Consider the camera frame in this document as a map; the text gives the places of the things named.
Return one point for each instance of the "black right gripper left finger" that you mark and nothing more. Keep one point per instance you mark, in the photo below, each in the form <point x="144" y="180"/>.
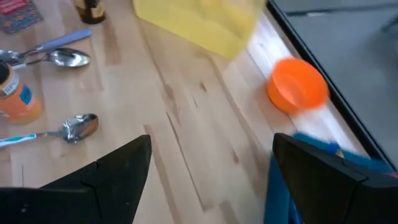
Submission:
<point x="121" y="174"/>

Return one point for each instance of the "dark jar yellow lid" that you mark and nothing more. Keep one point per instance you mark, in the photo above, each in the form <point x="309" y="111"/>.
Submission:
<point x="90" y="12"/>

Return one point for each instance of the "orange spice bottle black cap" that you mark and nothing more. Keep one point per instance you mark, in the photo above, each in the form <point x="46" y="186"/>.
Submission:
<point x="21" y="105"/>

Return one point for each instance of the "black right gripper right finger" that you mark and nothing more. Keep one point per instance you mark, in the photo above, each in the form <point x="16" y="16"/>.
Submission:
<point x="311" y="180"/>

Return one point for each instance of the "orange plastic bowl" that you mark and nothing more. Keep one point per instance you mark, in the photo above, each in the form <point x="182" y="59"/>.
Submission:
<point x="295" y="87"/>

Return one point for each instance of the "red patterned spice tin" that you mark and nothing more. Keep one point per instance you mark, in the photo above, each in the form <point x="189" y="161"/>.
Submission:
<point x="17" y="15"/>

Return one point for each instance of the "blue plastic bin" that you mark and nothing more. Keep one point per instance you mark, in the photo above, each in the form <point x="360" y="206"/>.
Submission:
<point x="276" y="199"/>

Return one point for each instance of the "yellow plastic bin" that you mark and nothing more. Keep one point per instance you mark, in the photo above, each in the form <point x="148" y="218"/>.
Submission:
<point x="202" y="25"/>

